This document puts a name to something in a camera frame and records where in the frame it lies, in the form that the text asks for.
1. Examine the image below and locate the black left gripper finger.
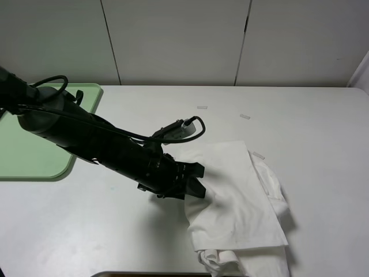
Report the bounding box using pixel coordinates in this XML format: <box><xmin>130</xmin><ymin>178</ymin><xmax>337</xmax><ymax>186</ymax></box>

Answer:
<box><xmin>185</xmin><ymin>177</ymin><xmax>206</xmax><ymax>199</ymax></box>

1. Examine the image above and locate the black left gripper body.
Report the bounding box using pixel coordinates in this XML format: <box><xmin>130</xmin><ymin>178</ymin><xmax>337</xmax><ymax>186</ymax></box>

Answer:
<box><xmin>137</xmin><ymin>147</ymin><xmax>205</xmax><ymax>200</ymax></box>

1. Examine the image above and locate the white short sleeve shirt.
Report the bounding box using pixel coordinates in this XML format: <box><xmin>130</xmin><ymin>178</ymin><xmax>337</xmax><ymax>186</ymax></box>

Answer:
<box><xmin>179</xmin><ymin>141</ymin><xmax>289</xmax><ymax>276</ymax></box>

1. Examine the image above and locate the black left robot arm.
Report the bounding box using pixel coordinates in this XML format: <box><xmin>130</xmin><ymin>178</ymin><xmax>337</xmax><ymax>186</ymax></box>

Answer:
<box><xmin>1</xmin><ymin>69</ymin><xmax>206</xmax><ymax>199</ymax></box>

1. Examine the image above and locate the green plastic tray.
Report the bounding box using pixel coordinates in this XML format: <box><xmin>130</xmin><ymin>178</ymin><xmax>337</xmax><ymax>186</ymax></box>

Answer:
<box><xmin>1</xmin><ymin>83</ymin><xmax>103</xmax><ymax>181</ymax></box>

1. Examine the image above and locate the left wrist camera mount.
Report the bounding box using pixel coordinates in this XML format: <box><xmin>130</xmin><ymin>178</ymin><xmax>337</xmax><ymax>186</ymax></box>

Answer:
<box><xmin>152</xmin><ymin>119</ymin><xmax>196</xmax><ymax>141</ymax></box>

